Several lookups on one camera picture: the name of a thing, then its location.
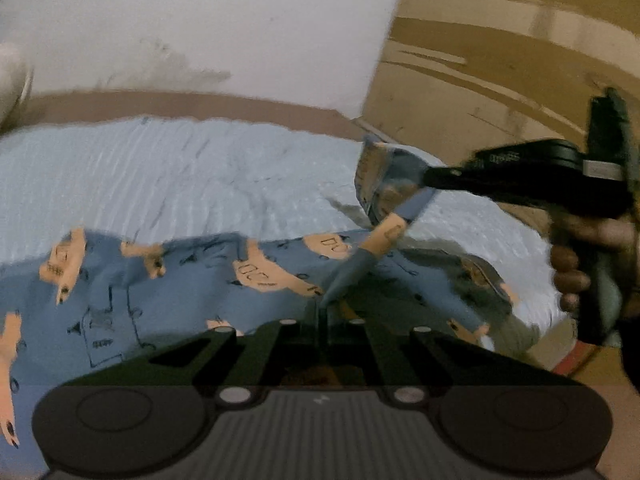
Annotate blue printed pants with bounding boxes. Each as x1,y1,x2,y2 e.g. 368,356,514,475
0,135,543,453

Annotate brown patterned wooden wardrobe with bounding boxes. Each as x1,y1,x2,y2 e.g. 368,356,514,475
357,0,640,201

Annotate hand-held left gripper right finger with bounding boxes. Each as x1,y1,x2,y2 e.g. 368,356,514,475
324,302,556,403

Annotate person's right hand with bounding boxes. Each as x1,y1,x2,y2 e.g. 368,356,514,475
549,215,640,313

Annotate rolled beige blanket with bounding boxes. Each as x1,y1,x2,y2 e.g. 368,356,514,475
0,42,35,133

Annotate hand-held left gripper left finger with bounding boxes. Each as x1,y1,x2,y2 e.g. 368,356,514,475
97,302,325,403

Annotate brown wooden bed frame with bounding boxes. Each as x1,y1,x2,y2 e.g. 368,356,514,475
22,91,396,143

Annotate light blue striped bed sheet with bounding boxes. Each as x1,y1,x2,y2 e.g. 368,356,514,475
0,115,563,366

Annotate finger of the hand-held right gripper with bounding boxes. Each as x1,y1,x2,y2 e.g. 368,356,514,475
420,160,493,197

